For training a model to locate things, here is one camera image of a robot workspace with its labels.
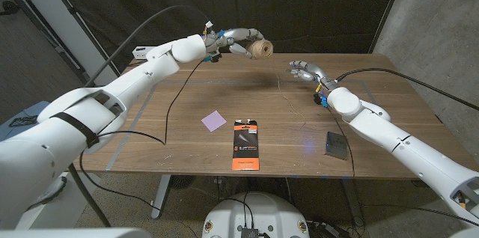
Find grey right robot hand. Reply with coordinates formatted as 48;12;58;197
288;60;340;91

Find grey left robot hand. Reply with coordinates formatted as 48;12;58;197
204;27;267;60

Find purple sticky note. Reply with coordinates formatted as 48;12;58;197
201;110;228;133

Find orange black retail package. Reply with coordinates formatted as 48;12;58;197
231;119;260;172

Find black backdrop curtain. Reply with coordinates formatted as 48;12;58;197
44;0;403;55

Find small black box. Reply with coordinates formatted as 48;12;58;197
324;131;349;161

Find white power strip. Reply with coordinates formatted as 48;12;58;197
132;46;156;61

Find grey table leg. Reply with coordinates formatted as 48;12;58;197
341;178;366;228
150;174;173;220

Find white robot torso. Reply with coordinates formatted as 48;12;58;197
201;192;311;238

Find floor power strip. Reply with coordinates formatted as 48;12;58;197
307;221;341;238

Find small black patterned item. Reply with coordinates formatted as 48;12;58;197
9;115;39;128

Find blue bag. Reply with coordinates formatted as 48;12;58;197
0;101;52;141

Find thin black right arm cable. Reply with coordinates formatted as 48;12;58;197
323;105;366;231

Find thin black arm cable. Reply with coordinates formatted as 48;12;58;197
78;59;205;238
323;105;366;231

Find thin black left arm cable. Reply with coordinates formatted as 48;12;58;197
78;59;205;238

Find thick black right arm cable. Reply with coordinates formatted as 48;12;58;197
335;67;479;112

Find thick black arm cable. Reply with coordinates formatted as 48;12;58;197
68;4;210;228
335;67;479;112

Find black torso cable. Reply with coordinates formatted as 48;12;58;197
219;192;255;230

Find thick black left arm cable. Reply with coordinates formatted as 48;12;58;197
68;4;210;228

